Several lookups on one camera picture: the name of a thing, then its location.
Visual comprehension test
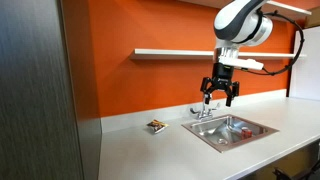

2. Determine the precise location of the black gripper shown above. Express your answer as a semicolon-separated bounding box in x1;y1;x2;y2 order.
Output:
200;63;240;107

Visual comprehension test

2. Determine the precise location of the red soda can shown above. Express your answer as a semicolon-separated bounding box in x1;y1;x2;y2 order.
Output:
241;127;252;139

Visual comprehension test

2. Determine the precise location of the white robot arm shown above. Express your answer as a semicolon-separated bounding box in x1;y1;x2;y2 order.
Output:
200;0;273;107

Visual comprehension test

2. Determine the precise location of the stainless steel sink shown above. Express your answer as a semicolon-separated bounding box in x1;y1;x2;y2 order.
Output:
183;114;277;153

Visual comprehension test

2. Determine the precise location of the chrome faucet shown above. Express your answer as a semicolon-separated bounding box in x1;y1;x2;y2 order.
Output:
190;93;220;121

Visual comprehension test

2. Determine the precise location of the snack chip bag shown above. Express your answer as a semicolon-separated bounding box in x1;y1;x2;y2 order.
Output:
147;120;168;134

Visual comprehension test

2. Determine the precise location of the white side panel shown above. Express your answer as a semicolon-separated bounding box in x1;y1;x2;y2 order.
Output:
289;27;320;101

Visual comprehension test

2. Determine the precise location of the dark wood cabinet panel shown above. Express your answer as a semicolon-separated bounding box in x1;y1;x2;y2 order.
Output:
0;0;103;180

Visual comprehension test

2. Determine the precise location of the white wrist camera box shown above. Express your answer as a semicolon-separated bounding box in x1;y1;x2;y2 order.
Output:
219;57;264;70

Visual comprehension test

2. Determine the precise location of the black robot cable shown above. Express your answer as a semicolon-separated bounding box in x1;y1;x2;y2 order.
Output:
240;9;306;77

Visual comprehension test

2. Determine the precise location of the lower white wall shelf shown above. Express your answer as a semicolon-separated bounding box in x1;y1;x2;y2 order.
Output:
129;48;295;60

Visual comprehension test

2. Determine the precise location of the white wall shelf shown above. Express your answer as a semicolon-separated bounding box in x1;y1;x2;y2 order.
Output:
129;48;295;60
180;0;311;22

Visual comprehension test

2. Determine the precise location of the upper white wall shelf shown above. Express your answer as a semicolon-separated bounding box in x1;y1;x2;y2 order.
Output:
180;0;311;22

